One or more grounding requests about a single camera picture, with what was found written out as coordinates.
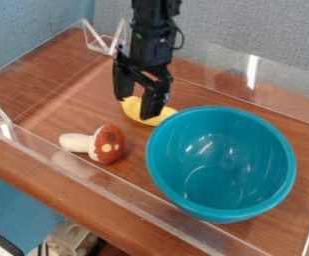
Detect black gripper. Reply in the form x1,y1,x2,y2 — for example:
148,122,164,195
112,19,184,120

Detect yellow toy banana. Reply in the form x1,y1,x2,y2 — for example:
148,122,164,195
120,96,176,126

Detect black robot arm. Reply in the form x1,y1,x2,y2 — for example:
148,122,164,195
112,0,184,120

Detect blue plastic bowl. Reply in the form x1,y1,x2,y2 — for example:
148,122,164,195
146,106,297,224

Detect brown white toy mushroom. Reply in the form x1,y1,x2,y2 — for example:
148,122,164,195
59,124,124,164

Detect clear acrylic barrier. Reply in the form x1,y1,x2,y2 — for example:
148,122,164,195
0,20,309,256

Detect grey metal bracket below table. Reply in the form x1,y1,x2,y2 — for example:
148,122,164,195
36,219,98,256

